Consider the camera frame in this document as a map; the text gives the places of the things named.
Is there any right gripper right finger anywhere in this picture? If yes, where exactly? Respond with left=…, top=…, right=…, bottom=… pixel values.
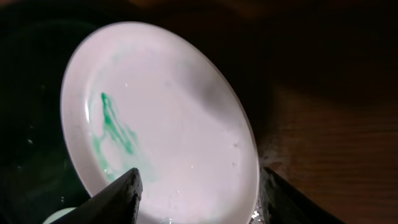
left=259, top=167, right=343, bottom=224

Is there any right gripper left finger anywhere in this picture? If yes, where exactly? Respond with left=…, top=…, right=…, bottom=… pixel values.
left=54, top=168, right=142, bottom=224

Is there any white plate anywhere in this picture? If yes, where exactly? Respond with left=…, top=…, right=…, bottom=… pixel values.
left=60, top=22, right=259, bottom=224

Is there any round black tray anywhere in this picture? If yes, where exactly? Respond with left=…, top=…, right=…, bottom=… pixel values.
left=0, top=18, right=271, bottom=224

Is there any mint plate, near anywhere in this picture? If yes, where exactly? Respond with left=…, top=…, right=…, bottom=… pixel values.
left=43, top=207, right=75, bottom=224

